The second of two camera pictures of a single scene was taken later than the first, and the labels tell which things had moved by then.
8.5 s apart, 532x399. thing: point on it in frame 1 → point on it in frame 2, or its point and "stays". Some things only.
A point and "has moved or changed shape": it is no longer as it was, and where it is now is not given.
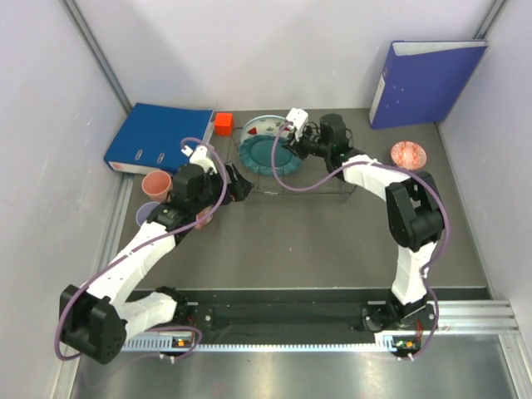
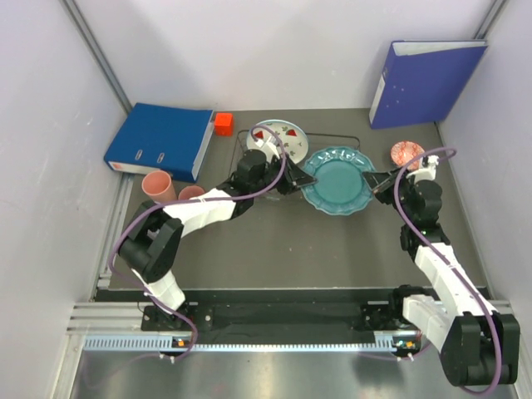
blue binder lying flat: (151, 138) stays
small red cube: (224, 124) stays
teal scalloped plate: (255, 153) has moved or changed shape
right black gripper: (297, 148) → (378, 181)
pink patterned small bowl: (408, 155) stays
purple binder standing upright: (422, 80) stays
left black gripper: (239, 187) → (295, 177)
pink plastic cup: (156, 185) stays
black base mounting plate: (306, 317) stays
